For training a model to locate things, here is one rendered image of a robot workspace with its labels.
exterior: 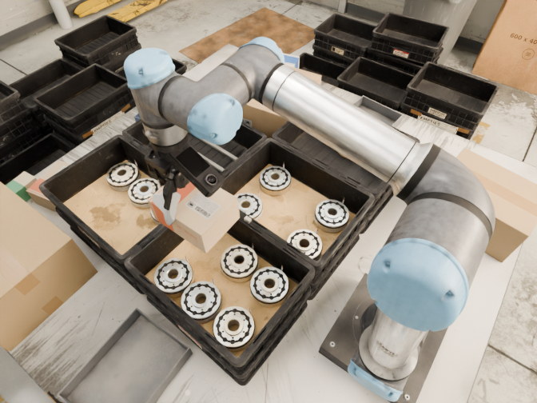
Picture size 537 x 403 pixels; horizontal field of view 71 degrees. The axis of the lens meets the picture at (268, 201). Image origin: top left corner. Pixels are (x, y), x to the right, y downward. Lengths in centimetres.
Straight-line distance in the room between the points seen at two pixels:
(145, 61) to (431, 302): 52
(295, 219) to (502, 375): 129
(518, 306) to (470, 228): 175
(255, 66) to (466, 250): 40
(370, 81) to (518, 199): 141
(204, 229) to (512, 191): 99
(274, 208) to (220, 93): 66
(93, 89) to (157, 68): 181
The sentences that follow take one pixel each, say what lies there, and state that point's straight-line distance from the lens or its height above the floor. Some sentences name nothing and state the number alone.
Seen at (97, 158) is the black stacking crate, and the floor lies 90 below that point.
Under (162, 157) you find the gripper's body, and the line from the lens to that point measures 77.
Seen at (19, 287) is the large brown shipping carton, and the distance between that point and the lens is 117.
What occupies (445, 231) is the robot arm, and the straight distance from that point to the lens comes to 51.
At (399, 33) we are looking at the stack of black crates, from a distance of 284.
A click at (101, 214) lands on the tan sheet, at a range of 127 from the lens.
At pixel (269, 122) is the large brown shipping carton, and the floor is 85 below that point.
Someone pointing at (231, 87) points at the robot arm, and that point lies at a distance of 60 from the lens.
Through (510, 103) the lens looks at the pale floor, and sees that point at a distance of 343.
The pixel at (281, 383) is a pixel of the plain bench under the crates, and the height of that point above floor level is 70.
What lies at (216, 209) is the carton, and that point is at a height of 113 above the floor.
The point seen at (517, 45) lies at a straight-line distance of 356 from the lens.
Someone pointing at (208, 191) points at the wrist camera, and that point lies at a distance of 70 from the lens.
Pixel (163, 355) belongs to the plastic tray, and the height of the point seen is 70.
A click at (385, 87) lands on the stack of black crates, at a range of 251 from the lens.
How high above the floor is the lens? 177
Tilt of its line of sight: 52 degrees down
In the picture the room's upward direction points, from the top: straight up
